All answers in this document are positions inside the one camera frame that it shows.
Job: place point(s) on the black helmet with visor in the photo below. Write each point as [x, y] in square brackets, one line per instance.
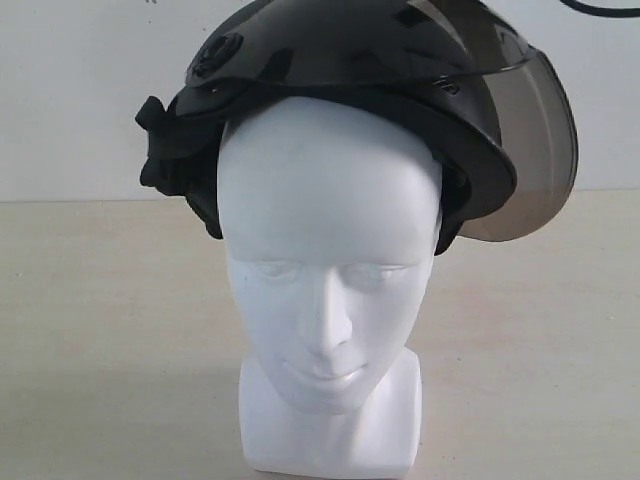
[488, 104]

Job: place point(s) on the white mannequin head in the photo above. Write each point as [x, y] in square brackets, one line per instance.
[331, 216]

